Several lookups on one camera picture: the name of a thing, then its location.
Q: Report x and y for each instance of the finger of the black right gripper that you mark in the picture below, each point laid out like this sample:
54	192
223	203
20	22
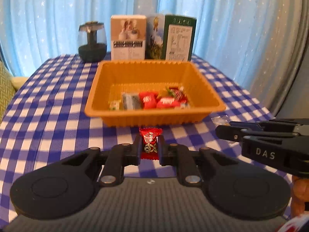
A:
246	125
231	132

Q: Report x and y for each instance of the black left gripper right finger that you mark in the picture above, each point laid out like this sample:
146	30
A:
234	187

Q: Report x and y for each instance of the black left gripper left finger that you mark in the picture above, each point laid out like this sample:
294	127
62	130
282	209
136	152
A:
66	187

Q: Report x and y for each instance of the red round-logo candy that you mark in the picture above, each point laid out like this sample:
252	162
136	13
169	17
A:
149	136

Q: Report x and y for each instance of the clear beige candy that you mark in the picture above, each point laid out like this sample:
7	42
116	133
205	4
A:
221	120

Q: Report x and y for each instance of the dark red foil candy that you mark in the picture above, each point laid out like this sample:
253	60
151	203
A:
178	94

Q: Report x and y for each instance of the right hand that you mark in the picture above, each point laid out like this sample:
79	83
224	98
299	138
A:
300	196

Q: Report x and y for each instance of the grey curtain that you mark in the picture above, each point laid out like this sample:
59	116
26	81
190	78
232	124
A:
286	41

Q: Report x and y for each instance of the red patterned sleeve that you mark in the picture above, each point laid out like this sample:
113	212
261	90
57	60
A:
297	224

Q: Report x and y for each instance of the red rectangular candy packet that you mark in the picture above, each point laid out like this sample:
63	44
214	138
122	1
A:
167	102

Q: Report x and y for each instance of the red square candy packet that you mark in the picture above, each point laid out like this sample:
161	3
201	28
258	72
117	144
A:
148	99

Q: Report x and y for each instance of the blue star curtain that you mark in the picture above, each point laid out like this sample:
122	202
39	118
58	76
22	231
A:
230	34

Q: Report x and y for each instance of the grey seaweed snack packet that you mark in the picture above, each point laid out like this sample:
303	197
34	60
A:
131	101

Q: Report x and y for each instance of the green chevron cushion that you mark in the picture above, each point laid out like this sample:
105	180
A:
7	90

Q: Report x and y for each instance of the green sofa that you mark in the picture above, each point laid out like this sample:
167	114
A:
18	82

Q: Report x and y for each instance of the green milk carton box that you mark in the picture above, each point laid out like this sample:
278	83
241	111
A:
170	37

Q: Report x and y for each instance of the orange plastic tray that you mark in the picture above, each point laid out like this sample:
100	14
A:
113	78

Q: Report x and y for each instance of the white humidifier box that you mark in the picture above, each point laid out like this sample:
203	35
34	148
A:
128	37

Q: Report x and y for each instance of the dark glass humidifier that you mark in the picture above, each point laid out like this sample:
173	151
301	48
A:
92	41

